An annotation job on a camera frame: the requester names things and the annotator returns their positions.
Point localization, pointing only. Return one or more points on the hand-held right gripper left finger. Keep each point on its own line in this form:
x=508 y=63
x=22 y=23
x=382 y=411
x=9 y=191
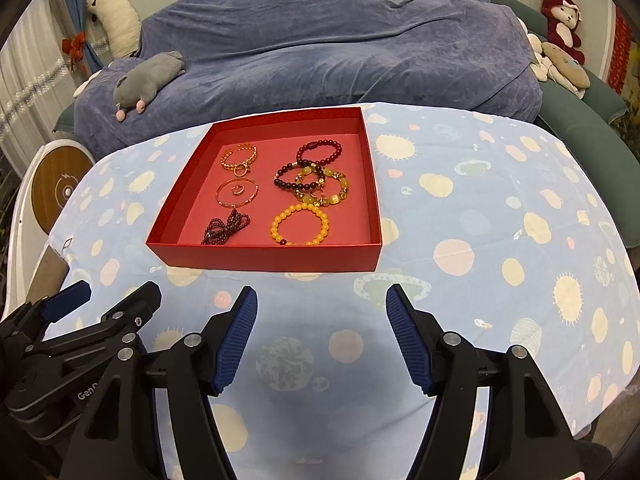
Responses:
x=235 y=340

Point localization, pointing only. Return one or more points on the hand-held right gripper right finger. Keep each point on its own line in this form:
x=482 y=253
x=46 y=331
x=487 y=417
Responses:
x=405 y=340

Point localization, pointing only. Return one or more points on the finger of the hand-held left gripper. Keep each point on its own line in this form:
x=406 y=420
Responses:
x=70 y=297
x=140 y=300

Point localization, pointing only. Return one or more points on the thin metal bangle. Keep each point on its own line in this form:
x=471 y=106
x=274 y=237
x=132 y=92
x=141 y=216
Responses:
x=218 y=195

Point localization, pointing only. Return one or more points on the red cardboard box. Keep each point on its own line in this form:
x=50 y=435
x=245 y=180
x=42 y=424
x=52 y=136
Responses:
x=355 y=210

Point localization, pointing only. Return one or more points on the brown cardboard piece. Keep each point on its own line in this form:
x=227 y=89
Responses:
x=47 y=272

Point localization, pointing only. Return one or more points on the white device with wooden disc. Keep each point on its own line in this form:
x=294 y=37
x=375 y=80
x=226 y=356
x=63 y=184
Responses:
x=55 y=185

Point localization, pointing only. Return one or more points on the planet printed blue tablecloth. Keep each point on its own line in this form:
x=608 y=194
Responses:
x=475 y=200

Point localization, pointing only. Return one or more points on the white curtain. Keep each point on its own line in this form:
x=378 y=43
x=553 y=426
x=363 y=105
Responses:
x=25 y=85

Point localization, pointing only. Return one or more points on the grey plush mouse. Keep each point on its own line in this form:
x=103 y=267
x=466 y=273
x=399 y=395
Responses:
x=145 y=77

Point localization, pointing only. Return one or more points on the red curtain bow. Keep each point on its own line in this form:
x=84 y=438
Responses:
x=75 y=45

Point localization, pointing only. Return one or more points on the green sofa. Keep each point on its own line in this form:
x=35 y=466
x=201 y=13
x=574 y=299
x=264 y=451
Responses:
x=575 y=120

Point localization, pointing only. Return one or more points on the white plush cow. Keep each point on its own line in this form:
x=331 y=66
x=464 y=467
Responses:
x=120 y=15

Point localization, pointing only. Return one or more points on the blue-grey blanket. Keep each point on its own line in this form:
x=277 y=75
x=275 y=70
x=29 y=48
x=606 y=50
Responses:
x=325 y=35

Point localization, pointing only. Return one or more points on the beige plush toy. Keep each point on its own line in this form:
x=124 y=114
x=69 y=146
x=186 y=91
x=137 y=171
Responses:
x=565 y=62

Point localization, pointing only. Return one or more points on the red plush monkey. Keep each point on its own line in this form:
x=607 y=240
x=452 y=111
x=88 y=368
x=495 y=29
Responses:
x=560 y=25

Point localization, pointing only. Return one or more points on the red wall hanging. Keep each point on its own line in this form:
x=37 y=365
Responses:
x=619 y=50

